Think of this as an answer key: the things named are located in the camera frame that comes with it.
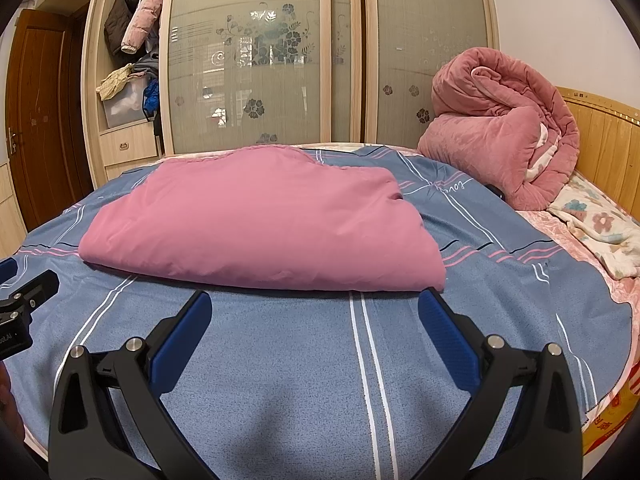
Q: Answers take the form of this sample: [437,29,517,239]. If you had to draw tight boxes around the floral blanket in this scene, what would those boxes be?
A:
[547,170,640,278]

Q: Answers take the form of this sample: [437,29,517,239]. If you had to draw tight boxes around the rolled pink quilt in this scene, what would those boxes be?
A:
[417,47,581,211]

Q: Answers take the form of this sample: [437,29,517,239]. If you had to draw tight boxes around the frosted floral sliding door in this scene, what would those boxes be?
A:
[360,0,501,153]
[157,0,363,156]

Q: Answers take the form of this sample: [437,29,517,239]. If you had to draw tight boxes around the translucent storage box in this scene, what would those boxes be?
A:
[102,80,151,128]

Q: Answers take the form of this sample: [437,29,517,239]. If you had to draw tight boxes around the beige wardrobe drawer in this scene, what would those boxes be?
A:
[99,122,161,166]
[102,157,166,186]

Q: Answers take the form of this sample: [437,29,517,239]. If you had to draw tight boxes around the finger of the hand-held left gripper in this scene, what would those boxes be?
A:
[0,269,61,313]
[0,257,22,288]

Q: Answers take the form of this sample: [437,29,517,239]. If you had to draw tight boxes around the beige wardrobe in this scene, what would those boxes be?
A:
[81,0,501,193]

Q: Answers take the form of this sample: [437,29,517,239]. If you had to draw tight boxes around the dark brown jacket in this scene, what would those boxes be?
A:
[103,0,146,56]

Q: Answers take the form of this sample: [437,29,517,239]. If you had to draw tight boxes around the peach fleece blanket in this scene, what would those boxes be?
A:
[515,207,640,321]

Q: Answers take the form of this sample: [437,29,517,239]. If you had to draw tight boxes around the beige cabinet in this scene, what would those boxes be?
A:
[0,162,28,248]

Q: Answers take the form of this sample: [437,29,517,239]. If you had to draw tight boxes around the blue striped bed sheet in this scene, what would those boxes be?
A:
[0,145,633,480]

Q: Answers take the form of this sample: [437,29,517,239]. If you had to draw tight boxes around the person's left forearm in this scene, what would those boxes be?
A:
[0,360,25,441]

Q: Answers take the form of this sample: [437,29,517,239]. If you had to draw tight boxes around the pink puffer jacket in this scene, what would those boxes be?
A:
[121,0,168,56]

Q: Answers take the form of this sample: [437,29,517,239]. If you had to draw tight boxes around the wooden headboard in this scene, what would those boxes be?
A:
[555,85,640,211]

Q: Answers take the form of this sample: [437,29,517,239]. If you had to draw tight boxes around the beige knit cloth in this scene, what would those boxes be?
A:
[96,63,136,101]

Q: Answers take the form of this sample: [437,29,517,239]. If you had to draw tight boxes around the pink and white jacket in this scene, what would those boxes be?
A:
[79,144,447,293]

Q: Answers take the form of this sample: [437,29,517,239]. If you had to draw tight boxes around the blue cloth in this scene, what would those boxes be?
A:
[142,80,161,121]

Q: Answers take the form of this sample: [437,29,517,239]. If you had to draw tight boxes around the grey folded clothes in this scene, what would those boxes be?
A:
[131,52,161,83]

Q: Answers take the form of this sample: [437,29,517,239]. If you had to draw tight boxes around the brown wooden door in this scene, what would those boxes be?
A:
[5,9,96,231]

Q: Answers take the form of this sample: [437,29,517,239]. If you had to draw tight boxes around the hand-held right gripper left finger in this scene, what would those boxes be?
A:
[47,290,221,480]

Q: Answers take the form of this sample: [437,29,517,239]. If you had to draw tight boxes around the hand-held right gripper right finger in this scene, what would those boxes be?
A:
[415,287,585,480]

